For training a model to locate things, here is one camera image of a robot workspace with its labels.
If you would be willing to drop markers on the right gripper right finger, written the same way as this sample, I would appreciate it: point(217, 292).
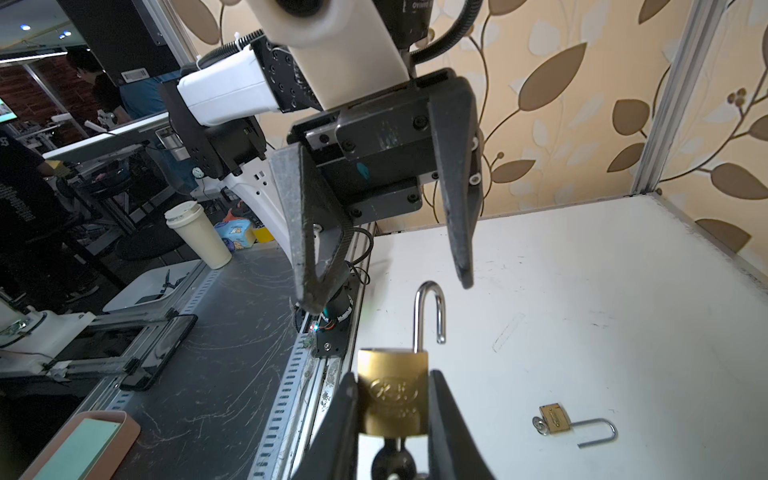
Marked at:
point(452, 452)

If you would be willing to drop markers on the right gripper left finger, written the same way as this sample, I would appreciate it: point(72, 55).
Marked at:
point(334, 452)

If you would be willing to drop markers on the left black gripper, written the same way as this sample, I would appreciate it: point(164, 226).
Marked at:
point(369, 158)

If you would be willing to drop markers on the small brass padlock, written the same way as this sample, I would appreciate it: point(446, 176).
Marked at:
point(553, 419)

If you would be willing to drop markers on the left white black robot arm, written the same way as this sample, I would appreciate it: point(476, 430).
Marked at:
point(234, 107)

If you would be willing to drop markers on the colourful tissue pack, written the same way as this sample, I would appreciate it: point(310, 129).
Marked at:
point(236, 234)

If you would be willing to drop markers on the white paper coffee cup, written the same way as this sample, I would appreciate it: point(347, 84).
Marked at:
point(189, 221)

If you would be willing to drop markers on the black smartphone on bench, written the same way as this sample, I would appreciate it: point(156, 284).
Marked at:
point(145, 374)

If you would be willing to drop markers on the pink cased phone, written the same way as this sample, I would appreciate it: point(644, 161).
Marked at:
point(91, 445)

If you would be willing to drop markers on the white plastic tray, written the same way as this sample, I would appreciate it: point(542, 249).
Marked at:
point(154, 287)

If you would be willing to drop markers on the person in background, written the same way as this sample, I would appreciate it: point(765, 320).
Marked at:
point(128, 102)

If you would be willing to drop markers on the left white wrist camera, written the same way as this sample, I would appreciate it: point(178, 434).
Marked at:
point(344, 50)

